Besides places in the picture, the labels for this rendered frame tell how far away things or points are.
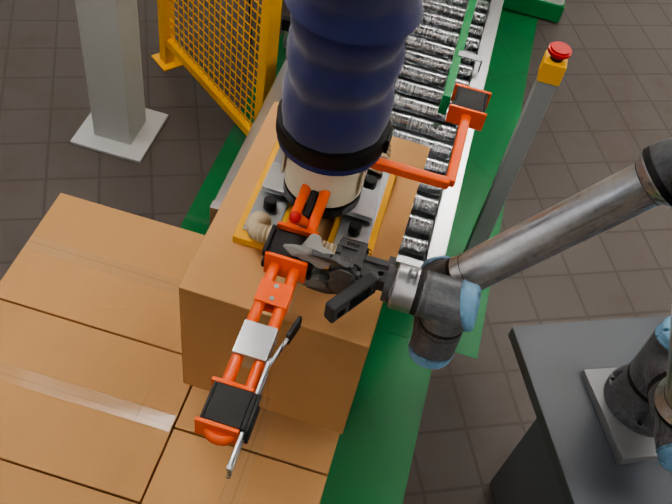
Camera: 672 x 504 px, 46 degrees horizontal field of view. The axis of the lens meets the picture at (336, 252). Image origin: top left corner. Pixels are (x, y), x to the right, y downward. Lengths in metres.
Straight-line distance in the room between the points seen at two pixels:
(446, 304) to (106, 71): 2.01
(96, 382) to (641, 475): 1.33
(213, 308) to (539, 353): 0.86
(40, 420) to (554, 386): 1.25
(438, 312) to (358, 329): 0.19
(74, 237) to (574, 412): 1.43
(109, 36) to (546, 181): 1.89
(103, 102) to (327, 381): 1.87
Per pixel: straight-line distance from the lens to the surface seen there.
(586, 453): 1.98
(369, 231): 1.71
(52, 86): 3.70
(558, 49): 2.46
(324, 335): 1.58
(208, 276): 1.64
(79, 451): 2.05
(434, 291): 1.47
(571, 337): 2.13
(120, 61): 3.10
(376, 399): 2.75
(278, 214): 1.71
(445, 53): 3.17
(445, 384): 2.83
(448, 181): 1.69
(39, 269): 2.34
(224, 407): 1.31
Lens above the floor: 2.39
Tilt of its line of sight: 51 degrees down
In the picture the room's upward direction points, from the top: 12 degrees clockwise
